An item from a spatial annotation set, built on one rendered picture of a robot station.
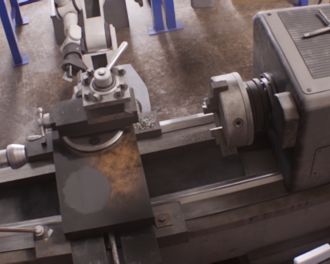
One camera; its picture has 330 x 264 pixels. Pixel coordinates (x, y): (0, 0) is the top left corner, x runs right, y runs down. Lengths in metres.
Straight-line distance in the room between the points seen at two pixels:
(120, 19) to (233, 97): 2.21
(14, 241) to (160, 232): 0.55
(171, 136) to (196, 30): 1.79
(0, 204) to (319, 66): 1.38
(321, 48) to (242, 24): 2.16
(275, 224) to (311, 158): 0.39
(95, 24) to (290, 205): 1.49
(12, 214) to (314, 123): 1.24
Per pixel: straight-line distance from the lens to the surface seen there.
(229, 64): 3.71
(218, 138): 1.96
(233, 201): 2.08
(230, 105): 1.87
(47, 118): 2.16
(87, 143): 2.14
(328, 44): 1.90
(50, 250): 2.01
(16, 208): 2.34
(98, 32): 3.00
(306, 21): 1.99
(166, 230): 1.98
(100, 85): 2.02
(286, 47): 1.87
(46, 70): 3.88
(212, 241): 2.18
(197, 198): 2.08
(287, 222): 2.24
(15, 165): 1.97
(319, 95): 1.74
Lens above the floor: 2.59
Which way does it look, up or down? 50 degrees down
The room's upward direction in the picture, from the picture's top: 8 degrees counter-clockwise
